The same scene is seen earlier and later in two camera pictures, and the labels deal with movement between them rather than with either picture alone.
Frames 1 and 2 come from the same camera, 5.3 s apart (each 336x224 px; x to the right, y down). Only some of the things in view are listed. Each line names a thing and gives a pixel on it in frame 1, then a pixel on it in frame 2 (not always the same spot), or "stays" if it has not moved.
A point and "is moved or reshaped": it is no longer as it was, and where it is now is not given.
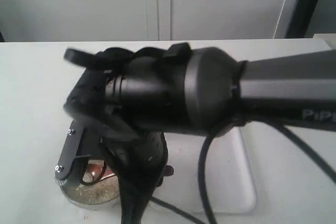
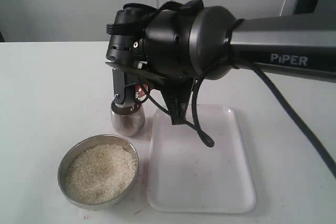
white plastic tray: x=231 y=183 stays
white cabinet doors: x=39 y=7 stays
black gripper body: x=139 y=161 → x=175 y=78
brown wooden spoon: x=94 y=171 is moved or reshaped
